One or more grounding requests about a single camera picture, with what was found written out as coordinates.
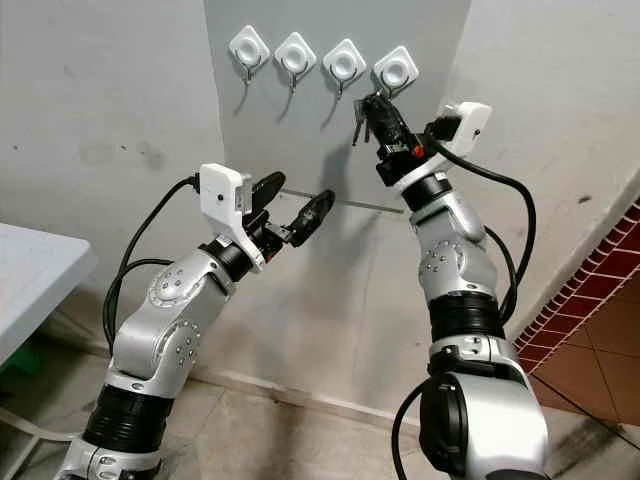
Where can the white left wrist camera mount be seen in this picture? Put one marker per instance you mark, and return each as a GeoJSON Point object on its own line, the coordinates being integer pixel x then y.
{"type": "Point", "coordinates": [222, 195]}

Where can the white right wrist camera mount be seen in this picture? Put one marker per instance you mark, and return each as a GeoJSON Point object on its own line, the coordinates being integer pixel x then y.
{"type": "Point", "coordinates": [468, 125]}

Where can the white square wall hook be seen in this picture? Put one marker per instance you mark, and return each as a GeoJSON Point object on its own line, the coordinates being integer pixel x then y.
{"type": "Point", "coordinates": [295, 52]}
{"type": "Point", "coordinates": [248, 47]}
{"type": "Point", "coordinates": [344, 60]}
{"type": "Point", "coordinates": [395, 70]}

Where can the white plastic square table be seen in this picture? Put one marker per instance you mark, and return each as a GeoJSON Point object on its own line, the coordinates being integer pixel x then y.
{"type": "Point", "coordinates": [40, 280]}

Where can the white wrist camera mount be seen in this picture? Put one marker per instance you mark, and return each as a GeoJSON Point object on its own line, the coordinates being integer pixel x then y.
{"type": "Point", "coordinates": [468, 125]}
{"type": "Point", "coordinates": [222, 195]}

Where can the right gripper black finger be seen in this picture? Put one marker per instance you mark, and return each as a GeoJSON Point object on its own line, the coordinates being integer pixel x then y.
{"type": "Point", "coordinates": [398, 120]}
{"type": "Point", "coordinates": [382, 122]}

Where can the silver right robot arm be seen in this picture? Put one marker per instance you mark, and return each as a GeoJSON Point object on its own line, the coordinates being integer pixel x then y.
{"type": "Point", "coordinates": [455, 260]}

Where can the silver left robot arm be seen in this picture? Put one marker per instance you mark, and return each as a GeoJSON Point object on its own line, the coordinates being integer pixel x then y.
{"type": "Point", "coordinates": [170, 330]}

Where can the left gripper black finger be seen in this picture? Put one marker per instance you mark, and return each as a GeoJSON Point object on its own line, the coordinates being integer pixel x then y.
{"type": "Point", "coordinates": [313, 215]}
{"type": "Point", "coordinates": [267, 190]}

